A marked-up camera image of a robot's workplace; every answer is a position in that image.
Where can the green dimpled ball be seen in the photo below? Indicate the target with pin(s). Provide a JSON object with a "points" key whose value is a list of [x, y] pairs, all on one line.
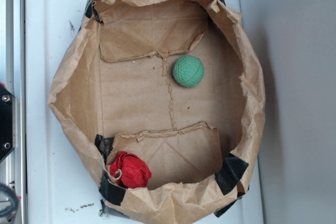
{"points": [[188, 71]]}

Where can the red crumpled paper ball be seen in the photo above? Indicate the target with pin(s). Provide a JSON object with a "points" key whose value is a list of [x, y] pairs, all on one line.
{"points": [[134, 171]]}

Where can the brown paper bag tray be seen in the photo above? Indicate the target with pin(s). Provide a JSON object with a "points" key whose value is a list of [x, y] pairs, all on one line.
{"points": [[113, 92]]}

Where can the white plastic base tray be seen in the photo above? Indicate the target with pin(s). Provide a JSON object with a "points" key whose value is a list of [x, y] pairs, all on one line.
{"points": [[60, 190]]}

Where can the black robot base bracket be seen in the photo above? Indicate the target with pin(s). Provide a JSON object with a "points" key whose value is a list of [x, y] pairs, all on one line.
{"points": [[7, 123]]}

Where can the aluminium frame rail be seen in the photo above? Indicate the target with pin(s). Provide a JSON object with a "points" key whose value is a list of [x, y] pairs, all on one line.
{"points": [[13, 168]]}

